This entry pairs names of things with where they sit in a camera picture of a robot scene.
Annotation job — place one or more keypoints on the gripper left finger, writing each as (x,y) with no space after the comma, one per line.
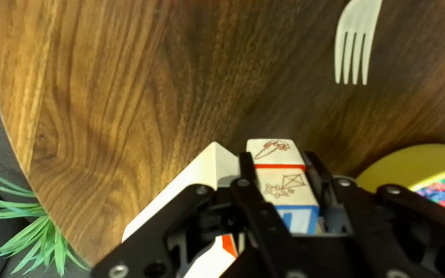
(176,216)

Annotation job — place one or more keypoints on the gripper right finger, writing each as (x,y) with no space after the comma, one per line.
(400,224)

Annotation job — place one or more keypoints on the toy block with kite print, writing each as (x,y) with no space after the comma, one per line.
(286,193)

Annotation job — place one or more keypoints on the toy block with carrot print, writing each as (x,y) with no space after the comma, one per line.
(274,152)

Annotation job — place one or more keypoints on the yellow bowl with colourful inside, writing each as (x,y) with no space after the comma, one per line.
(404,164)

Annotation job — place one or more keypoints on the green artificial plant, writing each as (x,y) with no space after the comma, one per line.
(39,235)

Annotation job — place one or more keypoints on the white plastic fork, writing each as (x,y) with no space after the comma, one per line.
(355,34)

